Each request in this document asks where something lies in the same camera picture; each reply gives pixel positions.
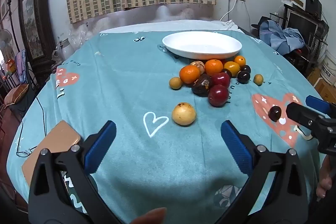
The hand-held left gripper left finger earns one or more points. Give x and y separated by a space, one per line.
101 148

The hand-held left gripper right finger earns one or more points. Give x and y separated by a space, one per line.
236 148

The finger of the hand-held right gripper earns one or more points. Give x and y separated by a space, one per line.
317 103
302 115

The dark purple plum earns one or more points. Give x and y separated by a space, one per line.
243 76
246 67
227 72
274 113

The red plum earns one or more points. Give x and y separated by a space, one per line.
221 79
218 96

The small yellow-green fruit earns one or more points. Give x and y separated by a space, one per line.
175 83
258 79

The round yellow fruit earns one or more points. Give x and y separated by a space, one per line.
184 113

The dark brown passion fruit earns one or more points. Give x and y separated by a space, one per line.
200 87

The small orange mandarin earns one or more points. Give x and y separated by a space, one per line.
239 60

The tan wrinkled fruit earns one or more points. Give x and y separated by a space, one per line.
198 64

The white oval plate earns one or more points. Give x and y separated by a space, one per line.
202 43

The person's right hand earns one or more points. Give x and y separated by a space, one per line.
324 182

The person's left hand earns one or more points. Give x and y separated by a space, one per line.
152 217

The cardboard box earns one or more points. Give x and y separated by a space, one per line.
325 90

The white plastic bucket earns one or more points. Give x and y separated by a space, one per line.
329 67

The brown cardboard sheet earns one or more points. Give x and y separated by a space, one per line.
55 140

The teal printed blanket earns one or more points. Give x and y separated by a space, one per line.
126 77

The blue clothes pile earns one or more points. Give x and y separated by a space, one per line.
281 37

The yellow-orange mandarin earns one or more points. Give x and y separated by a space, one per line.
232 67

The black monitor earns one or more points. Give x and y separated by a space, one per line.
302 22

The black hat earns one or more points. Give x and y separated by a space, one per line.
258 23

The brown cushion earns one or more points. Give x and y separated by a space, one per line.
15 95

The black speaker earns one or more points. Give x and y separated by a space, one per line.
313 3

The white plastic jug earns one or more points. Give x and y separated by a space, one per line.
65 50

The clear plastic sheet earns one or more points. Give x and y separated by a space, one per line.
78 35

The white bed sheet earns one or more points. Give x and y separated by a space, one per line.
168 26

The dark wood framed painting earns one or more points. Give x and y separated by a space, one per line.
32 22

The thin-frame eyeglasses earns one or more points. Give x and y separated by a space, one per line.
26 152

